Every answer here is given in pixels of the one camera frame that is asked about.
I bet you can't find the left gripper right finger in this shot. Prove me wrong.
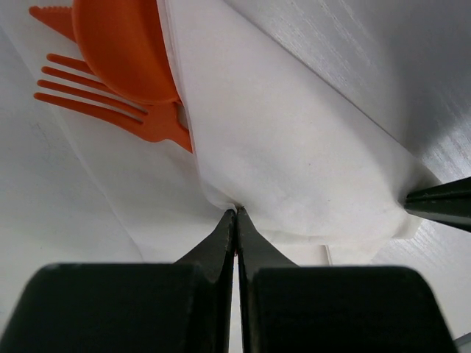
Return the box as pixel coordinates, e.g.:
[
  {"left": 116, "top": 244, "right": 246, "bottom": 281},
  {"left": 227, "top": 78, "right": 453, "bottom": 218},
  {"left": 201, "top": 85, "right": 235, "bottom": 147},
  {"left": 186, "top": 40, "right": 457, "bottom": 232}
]
[{"left": 235, "top": 208, "right": 456, "bottom": 352}]

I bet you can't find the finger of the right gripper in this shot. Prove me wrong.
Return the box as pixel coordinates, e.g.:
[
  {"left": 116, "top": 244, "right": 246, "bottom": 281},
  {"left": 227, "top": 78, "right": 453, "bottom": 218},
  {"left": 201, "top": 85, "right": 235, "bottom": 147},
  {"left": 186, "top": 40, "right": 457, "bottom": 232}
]
[{"left": 404, "top": 178, "right": 471, "bottom": 232}]

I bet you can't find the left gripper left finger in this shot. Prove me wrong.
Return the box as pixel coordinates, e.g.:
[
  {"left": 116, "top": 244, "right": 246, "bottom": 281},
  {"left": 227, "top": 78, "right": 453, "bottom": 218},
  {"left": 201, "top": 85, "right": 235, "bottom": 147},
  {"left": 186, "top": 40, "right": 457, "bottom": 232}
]
[{"left": 1, "top": 210, "right": 236, "bottom": 352}]

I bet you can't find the white paper napkin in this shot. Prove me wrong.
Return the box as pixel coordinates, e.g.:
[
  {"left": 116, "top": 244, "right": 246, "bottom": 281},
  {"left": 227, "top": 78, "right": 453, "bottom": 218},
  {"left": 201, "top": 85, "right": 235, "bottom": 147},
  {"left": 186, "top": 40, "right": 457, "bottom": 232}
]
[{"left": 1, "top": 1, "right": 435, "bottom": 266}]

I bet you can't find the orange plastic fork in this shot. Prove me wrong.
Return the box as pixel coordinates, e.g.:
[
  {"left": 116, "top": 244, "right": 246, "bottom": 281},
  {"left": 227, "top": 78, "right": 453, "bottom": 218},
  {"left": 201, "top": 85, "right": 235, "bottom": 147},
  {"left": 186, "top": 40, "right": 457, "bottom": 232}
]
[{"left": 34, "top": 66, "right": 193, "bottom": 152}]

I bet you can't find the orange plastic spoon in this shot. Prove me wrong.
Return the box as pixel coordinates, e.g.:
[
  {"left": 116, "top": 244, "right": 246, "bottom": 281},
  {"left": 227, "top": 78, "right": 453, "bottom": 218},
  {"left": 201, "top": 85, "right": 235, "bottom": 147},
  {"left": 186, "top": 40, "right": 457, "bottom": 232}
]
[{"left": 72, "top": 0, "right": 180, "bottom": 104}]

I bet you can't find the orange plastic knife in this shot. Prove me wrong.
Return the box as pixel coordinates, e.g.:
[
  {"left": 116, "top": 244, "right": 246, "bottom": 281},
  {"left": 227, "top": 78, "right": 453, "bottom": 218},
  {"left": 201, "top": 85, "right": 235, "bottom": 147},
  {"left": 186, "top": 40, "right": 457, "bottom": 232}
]
[{"left": 29, "top": 6, "right": 76, "bottom": 43}]

